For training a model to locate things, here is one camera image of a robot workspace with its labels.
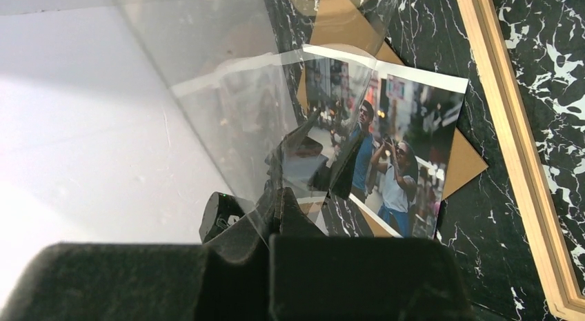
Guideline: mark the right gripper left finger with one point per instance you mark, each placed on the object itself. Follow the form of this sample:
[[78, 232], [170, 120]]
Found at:
[[223, 279]]

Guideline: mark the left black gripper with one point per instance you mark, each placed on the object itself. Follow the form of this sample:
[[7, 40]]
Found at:
[[222, 211]]

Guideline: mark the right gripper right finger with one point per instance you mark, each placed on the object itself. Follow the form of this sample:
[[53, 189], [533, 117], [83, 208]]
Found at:
[[316, 277]]

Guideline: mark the printed street photo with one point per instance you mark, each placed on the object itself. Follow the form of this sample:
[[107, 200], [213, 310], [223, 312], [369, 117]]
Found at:
[[375, 161]]

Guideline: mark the clear plastic cover sheet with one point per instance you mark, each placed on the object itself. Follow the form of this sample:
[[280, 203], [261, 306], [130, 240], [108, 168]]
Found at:
[[233, 68]]

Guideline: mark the brown cardboard backing board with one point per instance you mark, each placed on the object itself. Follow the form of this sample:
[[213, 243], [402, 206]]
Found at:
[[363, 25]]

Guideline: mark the light wooden picture frame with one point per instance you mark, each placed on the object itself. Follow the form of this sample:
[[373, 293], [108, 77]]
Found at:
[[527, 177]]

